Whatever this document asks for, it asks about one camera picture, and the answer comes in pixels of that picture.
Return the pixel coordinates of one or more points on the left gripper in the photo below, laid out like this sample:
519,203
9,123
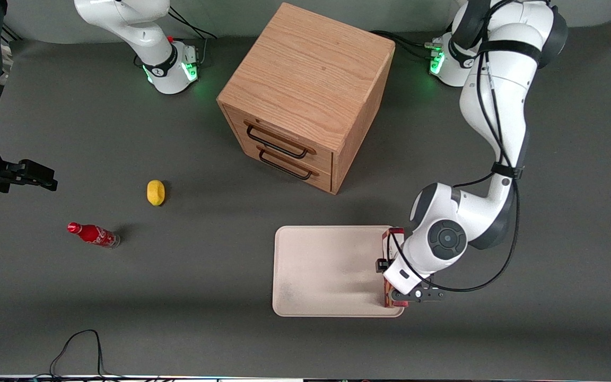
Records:
381,263

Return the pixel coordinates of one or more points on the red cookie box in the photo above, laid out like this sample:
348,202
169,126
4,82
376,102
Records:
394,236

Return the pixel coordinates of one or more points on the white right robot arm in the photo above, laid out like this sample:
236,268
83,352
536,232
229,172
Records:
141,32

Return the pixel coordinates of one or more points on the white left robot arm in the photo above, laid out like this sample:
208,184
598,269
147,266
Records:
502,101

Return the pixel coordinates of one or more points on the beige plastic tray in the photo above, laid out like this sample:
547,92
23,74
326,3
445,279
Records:
326,270

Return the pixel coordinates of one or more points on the red cola bottle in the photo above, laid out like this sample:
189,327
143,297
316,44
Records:
93,234

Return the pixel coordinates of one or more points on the yellow lemon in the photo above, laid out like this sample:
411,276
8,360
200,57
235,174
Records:
156,192

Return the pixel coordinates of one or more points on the wooden drawer front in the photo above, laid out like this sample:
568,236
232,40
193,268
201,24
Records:
324,158
324,180

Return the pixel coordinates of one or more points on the wooden drawer cabinet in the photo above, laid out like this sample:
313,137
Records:
311,69

